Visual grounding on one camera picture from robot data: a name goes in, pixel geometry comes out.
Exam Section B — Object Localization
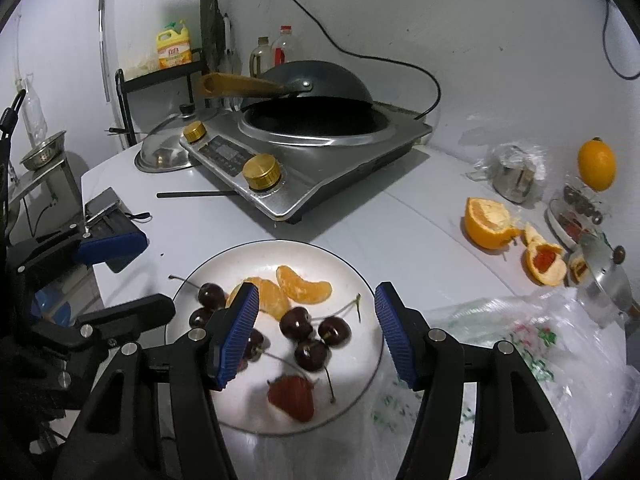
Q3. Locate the steel induction cooker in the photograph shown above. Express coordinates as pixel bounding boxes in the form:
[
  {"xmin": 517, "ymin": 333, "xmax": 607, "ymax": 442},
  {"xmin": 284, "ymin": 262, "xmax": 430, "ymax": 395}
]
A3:
[{"xmin": 179, "ymin": 100, "xmax": 435, "ymax": 225}]

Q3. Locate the steel pot lid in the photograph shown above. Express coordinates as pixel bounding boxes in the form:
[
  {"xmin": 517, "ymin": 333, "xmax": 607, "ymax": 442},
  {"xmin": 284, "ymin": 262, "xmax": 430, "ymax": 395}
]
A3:
[{"xmin": 134, "ymin": 104, "xmax": 201, "ymax": 175}]

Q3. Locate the range hood power cable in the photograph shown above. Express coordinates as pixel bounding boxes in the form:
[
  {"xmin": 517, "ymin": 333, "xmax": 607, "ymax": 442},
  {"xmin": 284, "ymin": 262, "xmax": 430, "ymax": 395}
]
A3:
[{"xmin": 592, "ymin": 0, "xmax": 640, "ymax": 81}]

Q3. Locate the half peeled orange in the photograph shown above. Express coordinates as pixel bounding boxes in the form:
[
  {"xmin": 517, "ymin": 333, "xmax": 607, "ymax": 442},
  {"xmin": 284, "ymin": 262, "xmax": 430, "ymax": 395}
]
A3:
[{"xmin": 464, "ymin": 196, "xmax": 523, "ymax": 251}]

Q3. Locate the dark red cherry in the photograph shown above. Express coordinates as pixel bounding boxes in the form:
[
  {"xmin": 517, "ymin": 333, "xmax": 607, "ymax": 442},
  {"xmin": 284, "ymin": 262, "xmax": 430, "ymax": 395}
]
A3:
[
  {"xmin": 294, "ymin": 339, "xmax": 337, "ymax": 405},
  {"xmin": 241, "ymin": 329, "xmax": 266, "ymax": 361},
  {"xmin": 169, "ymin": 274, "xmax": 227, "ymax": 311},
  {"xmin": 279, "ymin": 306, "xmax": 313, "ymax": 342},
  {"xmin": 317, "ymin": 294, "xmax": 362, "ymax": 347},
  {"xmin": 189, "ymin": 306, "xmax": 215, "ymax": 330}
]

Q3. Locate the grey wall pipe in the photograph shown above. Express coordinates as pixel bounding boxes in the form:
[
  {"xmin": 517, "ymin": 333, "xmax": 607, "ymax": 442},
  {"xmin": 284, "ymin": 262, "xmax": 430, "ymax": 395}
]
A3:
[{"xmin": 97, "ymin": 0, "xmax": 111, "ymax": 106}]

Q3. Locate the steel bowl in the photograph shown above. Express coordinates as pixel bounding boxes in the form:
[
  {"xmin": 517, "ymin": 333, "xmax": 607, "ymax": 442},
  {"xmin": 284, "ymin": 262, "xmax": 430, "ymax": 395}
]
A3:
[{"xmin": 20, "ymin": 130, "xmax": 68, "ymax": 171}]

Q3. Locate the orange segment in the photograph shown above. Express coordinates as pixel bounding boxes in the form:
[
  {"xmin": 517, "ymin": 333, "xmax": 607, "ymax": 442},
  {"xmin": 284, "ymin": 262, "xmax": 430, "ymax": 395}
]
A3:
[
  {"xmin": 226, "ymin": 276, "xmax": 261, "ymax": 308},
  {"xmin": 276, "ymin": 265, "xmax": 333, "ymax": 306},
  {"xmin": 256, "ymin": 279, "xmax": 292, "ymax": 322}
]

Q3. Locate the clear bottle with red label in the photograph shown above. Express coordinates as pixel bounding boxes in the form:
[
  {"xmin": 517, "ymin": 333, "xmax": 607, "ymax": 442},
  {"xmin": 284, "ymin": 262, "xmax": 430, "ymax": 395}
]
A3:
[{"xmin": 272, "ymin": 25, "xmax": 303, "ymax": 68}]

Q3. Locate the black metal rack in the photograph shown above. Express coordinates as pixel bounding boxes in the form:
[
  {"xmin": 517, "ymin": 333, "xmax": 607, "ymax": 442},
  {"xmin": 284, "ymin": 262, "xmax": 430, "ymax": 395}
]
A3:
[{"xmin": 114, "ymin": 47, "xmax": 211, "ymax": 148}]

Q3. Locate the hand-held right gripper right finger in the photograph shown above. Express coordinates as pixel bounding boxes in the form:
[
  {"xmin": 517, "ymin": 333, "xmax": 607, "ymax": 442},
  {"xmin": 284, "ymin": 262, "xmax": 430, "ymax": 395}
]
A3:
[{"xmin": 374, "ymin": 281, "xmax": 583, "ymax": 480}]

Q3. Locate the dark vertical pipe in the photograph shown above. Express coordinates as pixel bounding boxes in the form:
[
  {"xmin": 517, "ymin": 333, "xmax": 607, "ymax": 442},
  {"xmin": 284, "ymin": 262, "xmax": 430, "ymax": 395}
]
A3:
[{"xmin": 199, "ymin": 0, "xmax": 218, "ymax": 76}]

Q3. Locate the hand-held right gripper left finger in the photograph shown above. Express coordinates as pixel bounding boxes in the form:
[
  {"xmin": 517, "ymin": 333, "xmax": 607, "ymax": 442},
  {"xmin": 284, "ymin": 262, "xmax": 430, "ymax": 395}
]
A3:
[{"xmin": 52, "ymin": 281, "xmax": 261, "ymax": 480}]

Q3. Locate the clear printed plastic bag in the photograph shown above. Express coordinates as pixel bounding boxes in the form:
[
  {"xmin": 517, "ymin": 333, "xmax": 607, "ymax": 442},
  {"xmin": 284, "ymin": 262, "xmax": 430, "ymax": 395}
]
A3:
[{"xmin": 370, "ymin": 292, "xmax": 628, "ymax": 480}]

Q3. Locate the whole orange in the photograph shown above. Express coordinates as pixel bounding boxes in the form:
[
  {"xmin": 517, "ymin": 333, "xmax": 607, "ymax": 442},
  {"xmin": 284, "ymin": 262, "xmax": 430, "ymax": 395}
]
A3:
[{"xmin": 577, "ymin": 136, "xmax": 617, "ymax": 192}]

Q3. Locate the steel saucepan with lid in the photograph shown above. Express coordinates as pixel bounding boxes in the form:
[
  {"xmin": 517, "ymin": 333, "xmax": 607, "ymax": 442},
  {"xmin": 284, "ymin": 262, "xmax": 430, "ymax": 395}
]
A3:
[{"xmin": 567, "ymin": 232, "xmax": 640, "ymax": 328}]

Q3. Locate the glass dish of dates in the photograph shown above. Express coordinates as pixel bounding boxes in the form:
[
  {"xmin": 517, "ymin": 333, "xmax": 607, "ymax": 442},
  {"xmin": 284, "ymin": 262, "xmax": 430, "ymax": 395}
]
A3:
[{"xmin": 545, "ymin": 185, "xmax": 613, "ymax": 251}]

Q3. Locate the black chopstick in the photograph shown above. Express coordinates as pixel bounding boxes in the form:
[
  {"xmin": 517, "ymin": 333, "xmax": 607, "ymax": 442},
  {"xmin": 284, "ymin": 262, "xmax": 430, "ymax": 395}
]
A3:
[{"xmin": 156, "ymin": 189, "xmax": 238, "ymax": 200}]

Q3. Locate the yellow detergent bottle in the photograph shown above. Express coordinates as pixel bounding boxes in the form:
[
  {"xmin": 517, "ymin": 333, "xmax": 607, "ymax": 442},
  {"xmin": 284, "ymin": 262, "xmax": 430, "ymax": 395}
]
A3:
[{"xmin": 156, "ymin": 20, "xmax": 193, "ymax": 71}]

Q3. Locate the steel stand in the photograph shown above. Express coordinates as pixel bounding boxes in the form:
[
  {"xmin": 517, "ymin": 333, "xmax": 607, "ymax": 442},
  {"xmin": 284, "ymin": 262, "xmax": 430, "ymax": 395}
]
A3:
[{"xmin": 7, "ymin": 152, "xmax": 83, "ymax": 221}]

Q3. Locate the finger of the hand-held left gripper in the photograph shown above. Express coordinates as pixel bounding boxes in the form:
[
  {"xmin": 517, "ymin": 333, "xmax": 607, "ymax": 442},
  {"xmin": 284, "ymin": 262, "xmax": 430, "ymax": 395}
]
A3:
[
  {"xmin": 10, "ymin": 211, "xmax": 147, "ymax": 274},
  {"xmin": 74, "ymin": 294, "xmax": 176, "ymax": 356}
]

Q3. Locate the steel cup in plastic bag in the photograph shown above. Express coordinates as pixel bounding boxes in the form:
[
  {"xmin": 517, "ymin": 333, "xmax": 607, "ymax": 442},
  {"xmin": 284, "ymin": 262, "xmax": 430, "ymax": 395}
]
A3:
[{"xmin": 467, "ymin": 142, "xmax": 548, "ymax": 206}]

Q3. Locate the clear plastic bottle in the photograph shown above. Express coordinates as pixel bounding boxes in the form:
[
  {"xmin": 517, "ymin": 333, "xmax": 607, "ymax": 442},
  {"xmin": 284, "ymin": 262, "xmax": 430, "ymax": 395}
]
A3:
[{"xmin": 22, "ymin": 75, "xmax": 48, "ymax": 143}]

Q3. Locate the white plate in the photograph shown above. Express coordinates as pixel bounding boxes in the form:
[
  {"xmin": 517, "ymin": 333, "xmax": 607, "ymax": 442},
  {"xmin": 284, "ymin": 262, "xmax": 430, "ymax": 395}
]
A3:
[{"xmin": 164, "ymin": 240, "xmax": 386, "ymax": 436}]

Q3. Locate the dark grey wok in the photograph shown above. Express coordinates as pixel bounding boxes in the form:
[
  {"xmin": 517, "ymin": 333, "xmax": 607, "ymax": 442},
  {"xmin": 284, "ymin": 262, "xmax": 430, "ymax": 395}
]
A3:
[{"xmin": 197, "ymin": 60, "xmax": 375, "ymax": 111}]

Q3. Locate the red strawberry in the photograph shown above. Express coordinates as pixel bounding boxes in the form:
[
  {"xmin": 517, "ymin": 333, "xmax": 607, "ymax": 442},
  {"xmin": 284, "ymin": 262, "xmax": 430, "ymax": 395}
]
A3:
[{"xmin": 266, "ymin": 375, "xmax": 317, "ymax": 423}]

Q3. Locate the black cooker power cable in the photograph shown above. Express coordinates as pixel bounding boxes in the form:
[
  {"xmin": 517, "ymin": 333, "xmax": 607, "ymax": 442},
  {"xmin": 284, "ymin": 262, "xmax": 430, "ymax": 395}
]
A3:
[{"xmin": 257, "ymin": 0, "xmax": 443, "ymax": 122}]

